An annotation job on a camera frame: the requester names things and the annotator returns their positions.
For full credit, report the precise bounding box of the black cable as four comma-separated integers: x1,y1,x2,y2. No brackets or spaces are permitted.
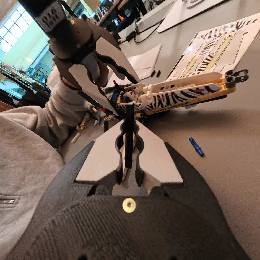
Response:
133,20,163,43

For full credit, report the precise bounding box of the blue lego pin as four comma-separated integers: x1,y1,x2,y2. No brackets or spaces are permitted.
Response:
189,137,205,157

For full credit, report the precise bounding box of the person's left forearm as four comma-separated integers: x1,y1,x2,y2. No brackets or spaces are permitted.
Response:
26,78,96,147

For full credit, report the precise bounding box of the zebra striped lego helicopter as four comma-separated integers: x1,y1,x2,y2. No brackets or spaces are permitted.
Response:
100,69,249,122

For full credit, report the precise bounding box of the white tablet stand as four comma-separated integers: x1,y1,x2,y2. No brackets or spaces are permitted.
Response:
157,0,226,34

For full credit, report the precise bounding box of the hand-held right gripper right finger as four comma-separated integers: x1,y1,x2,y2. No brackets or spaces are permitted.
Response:
133,120,183,196

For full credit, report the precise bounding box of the lego instruction booklet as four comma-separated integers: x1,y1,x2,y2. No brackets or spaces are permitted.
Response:
106,44,163,88

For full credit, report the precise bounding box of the pile of loose lego pieces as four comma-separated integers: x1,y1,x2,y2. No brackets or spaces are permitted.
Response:
76,106,111,130

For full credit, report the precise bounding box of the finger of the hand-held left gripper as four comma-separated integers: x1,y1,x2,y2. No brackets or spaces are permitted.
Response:
68,64,119,116
95,36,141,84

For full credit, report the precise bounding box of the person's left hand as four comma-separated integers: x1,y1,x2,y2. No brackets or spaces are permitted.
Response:
95,58,109,88

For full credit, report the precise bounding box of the long black lego beam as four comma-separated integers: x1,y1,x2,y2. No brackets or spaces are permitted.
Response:
125,104,135,169

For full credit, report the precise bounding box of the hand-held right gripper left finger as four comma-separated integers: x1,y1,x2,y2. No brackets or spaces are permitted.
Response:
75,120,127,185

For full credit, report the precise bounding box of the zebra sticker sheet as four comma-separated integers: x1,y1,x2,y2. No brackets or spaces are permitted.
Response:
165,17,260,82

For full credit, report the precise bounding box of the white lego skid assembly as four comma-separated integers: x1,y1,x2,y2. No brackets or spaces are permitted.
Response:
120,145,130,179

